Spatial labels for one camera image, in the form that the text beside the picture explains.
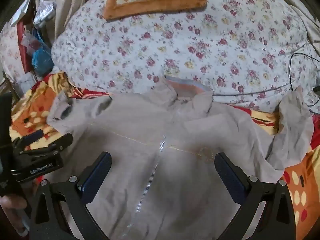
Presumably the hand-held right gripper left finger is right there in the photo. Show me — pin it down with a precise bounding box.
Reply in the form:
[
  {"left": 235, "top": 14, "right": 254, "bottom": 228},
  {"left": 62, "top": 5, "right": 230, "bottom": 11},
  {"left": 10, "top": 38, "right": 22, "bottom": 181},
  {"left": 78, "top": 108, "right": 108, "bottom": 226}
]
[{"left": 29, "top": 151, "right": 112, "bottom": 240}]

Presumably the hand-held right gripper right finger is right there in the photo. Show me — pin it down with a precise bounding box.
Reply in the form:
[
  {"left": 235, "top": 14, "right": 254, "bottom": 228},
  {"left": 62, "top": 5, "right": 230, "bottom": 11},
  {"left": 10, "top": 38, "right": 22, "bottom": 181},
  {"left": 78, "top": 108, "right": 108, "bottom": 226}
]
[{"left": 214, "top": 152, "right": 297, "bottom": 240}]

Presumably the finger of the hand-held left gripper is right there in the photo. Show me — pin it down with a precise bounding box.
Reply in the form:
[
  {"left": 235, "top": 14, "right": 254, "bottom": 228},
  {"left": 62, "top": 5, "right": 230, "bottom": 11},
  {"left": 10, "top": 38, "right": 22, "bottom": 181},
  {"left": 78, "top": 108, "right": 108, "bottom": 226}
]
[
  {"left": 13, "top": 129, "right": 44, "bottom": 150},
  {"left": 21, "top": 133, "right": 73, "bottom": 157}
]

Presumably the beige zip jacket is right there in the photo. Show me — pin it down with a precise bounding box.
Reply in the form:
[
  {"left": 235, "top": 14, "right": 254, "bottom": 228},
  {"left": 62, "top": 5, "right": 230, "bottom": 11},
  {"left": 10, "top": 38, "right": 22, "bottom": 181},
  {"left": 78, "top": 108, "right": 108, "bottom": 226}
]
[{"left": 46, "top": 76, "right": 314, "bottom": 240}]

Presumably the person's left hand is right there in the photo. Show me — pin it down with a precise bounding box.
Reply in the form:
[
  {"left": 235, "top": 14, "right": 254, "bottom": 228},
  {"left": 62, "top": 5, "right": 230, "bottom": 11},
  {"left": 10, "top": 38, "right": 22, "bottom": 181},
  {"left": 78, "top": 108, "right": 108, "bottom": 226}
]
[{"left": 0, "top": 196, "right": 28, "bottom": 232}]

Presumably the orange dotted blanket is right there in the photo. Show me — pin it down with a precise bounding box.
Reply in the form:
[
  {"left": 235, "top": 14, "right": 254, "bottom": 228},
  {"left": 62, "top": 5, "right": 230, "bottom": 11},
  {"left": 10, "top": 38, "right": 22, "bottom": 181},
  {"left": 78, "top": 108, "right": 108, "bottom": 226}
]
[{"left": 9, "top": 71, "right": 320, "bottom": 240}]

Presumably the blue plastic bag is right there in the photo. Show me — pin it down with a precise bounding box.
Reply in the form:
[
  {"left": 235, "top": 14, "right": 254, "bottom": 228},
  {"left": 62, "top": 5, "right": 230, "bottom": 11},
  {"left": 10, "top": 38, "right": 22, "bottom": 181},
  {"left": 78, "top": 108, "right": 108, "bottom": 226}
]
[{"left": 31, "top": 29, "right": 54, "bottom": 77}]

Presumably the floral furniture cover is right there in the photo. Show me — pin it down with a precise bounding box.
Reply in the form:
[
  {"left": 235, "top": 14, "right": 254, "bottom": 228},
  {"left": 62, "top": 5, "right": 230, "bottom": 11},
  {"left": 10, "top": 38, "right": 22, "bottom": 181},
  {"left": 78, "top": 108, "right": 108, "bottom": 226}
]
[{"left": 0, "top": 25, "right": 25, "bottom": 80}]

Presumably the red cabinet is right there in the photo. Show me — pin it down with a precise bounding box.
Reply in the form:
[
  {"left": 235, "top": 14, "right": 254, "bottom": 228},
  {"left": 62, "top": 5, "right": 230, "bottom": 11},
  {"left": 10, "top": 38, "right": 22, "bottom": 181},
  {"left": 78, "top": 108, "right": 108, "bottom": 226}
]
[{"left": 16, "top": 17, "right": 34, "bottom": 74}]

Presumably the silver foil bag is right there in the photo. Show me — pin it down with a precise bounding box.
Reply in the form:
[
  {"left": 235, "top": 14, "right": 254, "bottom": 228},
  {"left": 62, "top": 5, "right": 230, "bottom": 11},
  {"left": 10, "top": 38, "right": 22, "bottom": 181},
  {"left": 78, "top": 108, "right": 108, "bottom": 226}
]
[{"left": 33, "top": 1, "right": 57, "bottom": 29}]

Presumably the white box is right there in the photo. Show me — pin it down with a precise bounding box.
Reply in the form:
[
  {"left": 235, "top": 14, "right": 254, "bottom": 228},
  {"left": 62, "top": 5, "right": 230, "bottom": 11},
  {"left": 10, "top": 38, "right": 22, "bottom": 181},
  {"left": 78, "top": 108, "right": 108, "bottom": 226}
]
[{"left": 10, "top": 0, "right": 33, "bottom": 27}]

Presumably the beige curtain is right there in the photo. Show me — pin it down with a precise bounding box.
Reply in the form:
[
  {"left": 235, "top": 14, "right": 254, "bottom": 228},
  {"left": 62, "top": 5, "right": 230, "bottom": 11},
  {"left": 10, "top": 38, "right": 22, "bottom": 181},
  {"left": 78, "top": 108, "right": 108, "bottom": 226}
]
[{"left": 35, "top": 0, "right": 110, "bottom": 40}]

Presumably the floral quilt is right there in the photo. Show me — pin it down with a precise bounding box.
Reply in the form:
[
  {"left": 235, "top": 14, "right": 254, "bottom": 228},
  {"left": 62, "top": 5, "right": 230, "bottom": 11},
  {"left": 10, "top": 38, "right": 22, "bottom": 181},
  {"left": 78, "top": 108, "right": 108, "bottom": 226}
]
[{"left": 51, "top": 0, "right": 320, "bottom": 110}]

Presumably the orange checkered cushion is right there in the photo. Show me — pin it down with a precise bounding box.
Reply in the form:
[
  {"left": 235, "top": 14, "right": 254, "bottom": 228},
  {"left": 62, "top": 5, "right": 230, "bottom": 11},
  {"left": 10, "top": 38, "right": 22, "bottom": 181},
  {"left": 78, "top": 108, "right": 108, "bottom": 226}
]
[{"left": 102, "top": 0, "right": 208, "bottom": 20}]

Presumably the beige cloth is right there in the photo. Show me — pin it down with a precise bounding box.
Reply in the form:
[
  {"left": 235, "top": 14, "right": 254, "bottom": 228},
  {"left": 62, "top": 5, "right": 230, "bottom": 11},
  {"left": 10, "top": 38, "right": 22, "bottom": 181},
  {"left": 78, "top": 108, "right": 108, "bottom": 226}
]
[{"left": 270, "top": 0, "right": 320, "bottom": 43}]

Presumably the grey cord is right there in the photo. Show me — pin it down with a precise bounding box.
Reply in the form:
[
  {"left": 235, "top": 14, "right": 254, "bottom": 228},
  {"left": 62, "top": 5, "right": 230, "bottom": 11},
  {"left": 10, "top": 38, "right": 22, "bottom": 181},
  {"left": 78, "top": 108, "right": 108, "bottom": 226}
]
[{"left": 212, "top": 44, "right": 309, "bottom": 98}]

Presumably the black cable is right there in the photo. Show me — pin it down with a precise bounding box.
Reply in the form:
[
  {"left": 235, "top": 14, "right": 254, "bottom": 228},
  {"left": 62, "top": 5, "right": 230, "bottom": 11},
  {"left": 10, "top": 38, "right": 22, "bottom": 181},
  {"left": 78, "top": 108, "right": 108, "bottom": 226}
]
[{"left": 287, "top": 52, "right": 320, "bottom": 107}]

